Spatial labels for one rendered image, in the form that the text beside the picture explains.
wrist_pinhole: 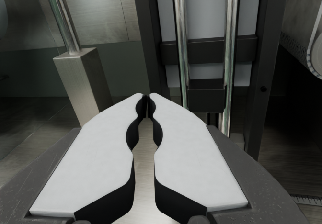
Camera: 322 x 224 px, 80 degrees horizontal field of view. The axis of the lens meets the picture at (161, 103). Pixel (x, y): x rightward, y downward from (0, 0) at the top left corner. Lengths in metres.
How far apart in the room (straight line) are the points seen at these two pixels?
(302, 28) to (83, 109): 0.58
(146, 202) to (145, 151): 0.16
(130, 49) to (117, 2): 0.16
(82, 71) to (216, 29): 0.40
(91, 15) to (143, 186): 0.62
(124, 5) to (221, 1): 0.52
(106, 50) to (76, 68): 0.27
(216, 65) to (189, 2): 0.09
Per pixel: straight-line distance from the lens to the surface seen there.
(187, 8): 0.28
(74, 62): 0.58
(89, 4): 0.82
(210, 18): 0.28
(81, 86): 0.61
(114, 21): 0.78
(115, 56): 0.82
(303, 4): 0.47
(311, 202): 0.52
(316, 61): 0.43
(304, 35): 0.44
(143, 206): 0.47
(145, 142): 0.60
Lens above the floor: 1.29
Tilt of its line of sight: 30 degrees down
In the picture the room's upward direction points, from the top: 8 degrees counter-clockwise
